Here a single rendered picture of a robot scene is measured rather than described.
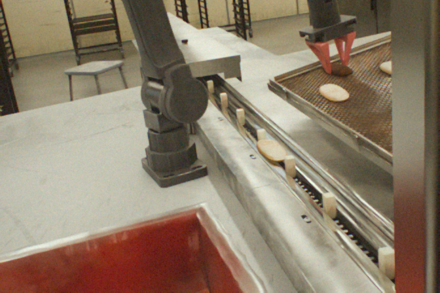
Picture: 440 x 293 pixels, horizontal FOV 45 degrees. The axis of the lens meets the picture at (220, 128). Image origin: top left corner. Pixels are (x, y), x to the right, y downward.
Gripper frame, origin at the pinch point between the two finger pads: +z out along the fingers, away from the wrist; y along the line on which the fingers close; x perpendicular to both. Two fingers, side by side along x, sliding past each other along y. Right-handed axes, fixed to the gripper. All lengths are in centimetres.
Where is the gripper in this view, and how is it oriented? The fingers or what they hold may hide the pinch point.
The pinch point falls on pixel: (336, 66)
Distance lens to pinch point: 113.1
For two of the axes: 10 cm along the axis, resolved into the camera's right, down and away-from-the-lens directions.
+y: 9.2, -3.6, 1.8
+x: -2.8, -2.7, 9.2
